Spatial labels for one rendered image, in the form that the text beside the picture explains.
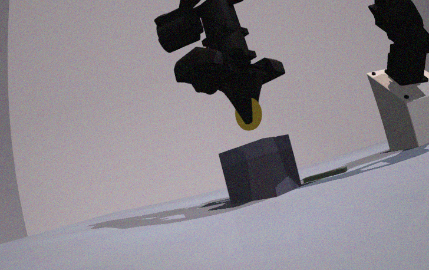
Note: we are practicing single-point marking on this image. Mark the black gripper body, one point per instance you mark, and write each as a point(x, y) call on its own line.
point(227, 51)

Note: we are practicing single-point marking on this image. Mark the gold coin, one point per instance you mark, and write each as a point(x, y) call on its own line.
point(256, 117)

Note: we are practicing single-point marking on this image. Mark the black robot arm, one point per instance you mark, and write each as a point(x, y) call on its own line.
point(400, 19)

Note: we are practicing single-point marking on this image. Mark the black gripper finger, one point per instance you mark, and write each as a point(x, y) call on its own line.
point(235, 84)
point(256, 80)

